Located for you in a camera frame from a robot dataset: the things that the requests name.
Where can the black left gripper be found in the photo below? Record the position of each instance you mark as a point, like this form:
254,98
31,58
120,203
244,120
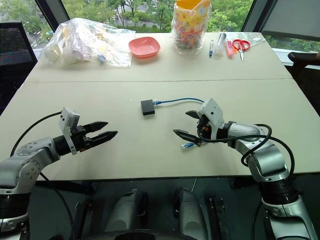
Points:
81,138

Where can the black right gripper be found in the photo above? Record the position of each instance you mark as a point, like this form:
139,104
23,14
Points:
204,128

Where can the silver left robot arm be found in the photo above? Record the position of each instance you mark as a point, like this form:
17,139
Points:
27,160

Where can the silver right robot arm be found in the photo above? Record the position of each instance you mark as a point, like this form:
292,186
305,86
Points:
265,160

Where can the small black box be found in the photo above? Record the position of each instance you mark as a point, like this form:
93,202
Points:
147,107

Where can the blue ballpoint pen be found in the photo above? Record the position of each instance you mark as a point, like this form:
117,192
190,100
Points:
211,48

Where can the pink eraser block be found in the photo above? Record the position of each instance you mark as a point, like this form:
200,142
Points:
229,49

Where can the grey robot right leg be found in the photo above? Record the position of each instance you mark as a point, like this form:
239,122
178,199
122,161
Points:
190,212

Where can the grey robot leg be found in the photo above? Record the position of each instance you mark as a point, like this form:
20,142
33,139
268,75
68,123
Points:
127,215
190,212

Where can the clear plastic tube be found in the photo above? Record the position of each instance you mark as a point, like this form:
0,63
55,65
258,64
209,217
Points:
220,43

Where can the grey robot left leg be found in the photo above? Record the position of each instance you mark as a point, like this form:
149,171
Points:
127,215

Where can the clear plastic bag of items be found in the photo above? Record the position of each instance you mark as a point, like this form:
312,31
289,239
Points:
85,43

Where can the pink plastic bowl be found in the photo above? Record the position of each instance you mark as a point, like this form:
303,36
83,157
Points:
144,47

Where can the bag of colourful candies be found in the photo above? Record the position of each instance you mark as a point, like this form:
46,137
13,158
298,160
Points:
189,30

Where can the clear flat plastic sleeve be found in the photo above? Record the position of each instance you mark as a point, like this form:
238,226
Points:
250,38

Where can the black mesh office chair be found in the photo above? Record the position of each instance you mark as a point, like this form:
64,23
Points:
13,57

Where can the dark wooden chair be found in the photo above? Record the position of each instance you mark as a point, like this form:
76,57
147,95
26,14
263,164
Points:
306,67

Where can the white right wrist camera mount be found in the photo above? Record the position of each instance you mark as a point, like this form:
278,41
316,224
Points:
212,112

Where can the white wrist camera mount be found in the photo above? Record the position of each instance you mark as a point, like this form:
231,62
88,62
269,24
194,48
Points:
212,112
68,122

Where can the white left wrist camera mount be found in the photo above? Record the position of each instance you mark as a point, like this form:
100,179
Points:
68,122

